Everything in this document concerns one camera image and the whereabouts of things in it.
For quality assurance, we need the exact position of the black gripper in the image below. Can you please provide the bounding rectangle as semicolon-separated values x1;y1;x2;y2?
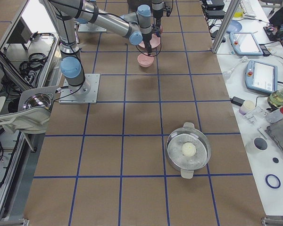
141;19;160;56
153;3;173;27

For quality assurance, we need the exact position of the pink bowl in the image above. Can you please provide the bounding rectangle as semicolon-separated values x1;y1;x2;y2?
137;54;154;68

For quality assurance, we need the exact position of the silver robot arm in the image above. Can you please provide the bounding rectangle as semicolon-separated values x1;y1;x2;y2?
40;0;165;59
127;0;173;28

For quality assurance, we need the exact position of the pink plate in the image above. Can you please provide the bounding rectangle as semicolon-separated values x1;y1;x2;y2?
138;34;161;48

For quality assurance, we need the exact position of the blue plate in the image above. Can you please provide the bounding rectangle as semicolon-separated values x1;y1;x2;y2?
226;20;242;33

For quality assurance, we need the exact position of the steel bowl on tray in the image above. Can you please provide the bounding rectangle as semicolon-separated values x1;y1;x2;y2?
22;93;52;110

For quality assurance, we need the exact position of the far teach pendant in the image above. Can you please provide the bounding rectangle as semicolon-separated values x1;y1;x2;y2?
229;32;263;56

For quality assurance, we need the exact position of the teach pendant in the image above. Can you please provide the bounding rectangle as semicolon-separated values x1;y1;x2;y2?
229;32;263;56
245;60;278;94

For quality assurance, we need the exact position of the white keyboard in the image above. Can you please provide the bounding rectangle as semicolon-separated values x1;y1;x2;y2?
240;0;257;19

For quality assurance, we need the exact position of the black power adapter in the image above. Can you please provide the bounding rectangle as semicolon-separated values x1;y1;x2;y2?
230;97;245;106

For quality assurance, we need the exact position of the steel pot with lid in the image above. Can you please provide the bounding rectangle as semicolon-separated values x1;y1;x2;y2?
166;122;211;179

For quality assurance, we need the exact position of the white purple cup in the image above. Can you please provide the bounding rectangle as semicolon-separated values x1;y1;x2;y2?
239;100;255;115

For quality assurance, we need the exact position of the near teach pendant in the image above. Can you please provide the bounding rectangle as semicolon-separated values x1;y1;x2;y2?
245;60;278;94

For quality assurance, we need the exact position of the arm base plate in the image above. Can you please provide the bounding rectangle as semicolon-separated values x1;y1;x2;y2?
58;73;100;104
78;23;107;33

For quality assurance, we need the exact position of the aluminium frame post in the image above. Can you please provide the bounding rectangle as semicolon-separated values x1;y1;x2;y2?
211;0;240;54

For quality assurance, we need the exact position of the blue rubber ring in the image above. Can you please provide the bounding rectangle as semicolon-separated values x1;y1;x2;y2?
265;174;281;189

